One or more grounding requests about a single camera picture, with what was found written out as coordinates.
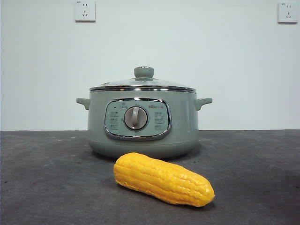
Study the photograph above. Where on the white wall socket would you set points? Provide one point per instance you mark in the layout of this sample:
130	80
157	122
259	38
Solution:
287	12
85	11

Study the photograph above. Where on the yellow corn cob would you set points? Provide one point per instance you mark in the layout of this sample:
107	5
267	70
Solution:
161	179

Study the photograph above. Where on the sage green electric cooking pot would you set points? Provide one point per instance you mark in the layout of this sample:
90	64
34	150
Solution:
182	122

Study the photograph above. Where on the glass lid with green knob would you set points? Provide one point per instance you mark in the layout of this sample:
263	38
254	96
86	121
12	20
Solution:
143	72

